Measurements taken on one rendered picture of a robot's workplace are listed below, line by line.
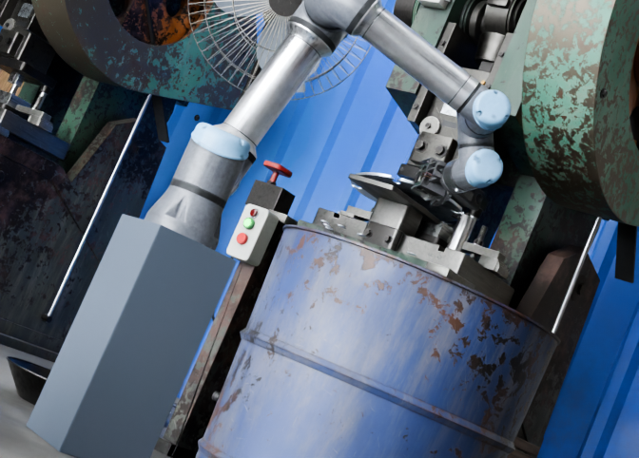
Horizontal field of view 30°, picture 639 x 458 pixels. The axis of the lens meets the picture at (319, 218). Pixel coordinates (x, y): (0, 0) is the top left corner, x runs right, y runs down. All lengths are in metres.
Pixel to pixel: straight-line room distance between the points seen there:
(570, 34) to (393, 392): 1.31
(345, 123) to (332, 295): 3.23
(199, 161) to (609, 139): 0.93
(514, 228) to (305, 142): 1.82
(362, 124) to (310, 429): 3.25
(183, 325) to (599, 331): 2.00
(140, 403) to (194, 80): 2.05
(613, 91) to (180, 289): 1.05
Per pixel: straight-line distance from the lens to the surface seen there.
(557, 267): 3.14
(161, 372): 2.28
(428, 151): 2.97
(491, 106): 2.39
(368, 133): 4.61
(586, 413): 3.95
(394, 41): 2.40
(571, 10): 2.63
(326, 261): 1.53
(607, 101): 2.66
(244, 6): 3.64
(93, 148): 4.21
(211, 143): 2.31
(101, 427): 2.26
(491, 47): 3.10
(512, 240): 3.12
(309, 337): 1.52
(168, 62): 4.06
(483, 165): 2.49
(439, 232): 2.96
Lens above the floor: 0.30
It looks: 7 degrees up
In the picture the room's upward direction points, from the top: 23 degrees clockwise
